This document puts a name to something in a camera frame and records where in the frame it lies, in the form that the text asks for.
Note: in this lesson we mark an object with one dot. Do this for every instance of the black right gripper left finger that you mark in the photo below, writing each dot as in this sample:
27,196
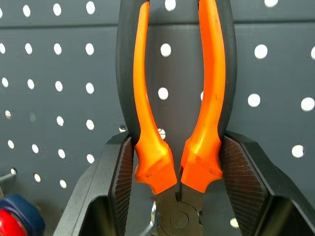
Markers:
98,196

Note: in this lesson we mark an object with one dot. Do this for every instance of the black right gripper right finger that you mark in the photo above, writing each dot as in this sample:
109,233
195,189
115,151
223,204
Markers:
261,191

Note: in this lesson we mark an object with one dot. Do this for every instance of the orange and black pliers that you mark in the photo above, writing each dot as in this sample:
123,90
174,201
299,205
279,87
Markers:
211,73

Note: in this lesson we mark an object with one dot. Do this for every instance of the metal pegboard hook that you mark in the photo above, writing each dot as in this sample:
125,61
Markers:
6,176

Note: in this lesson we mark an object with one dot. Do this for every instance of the grey perforated pegboard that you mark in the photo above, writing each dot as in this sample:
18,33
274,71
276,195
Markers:
61,103

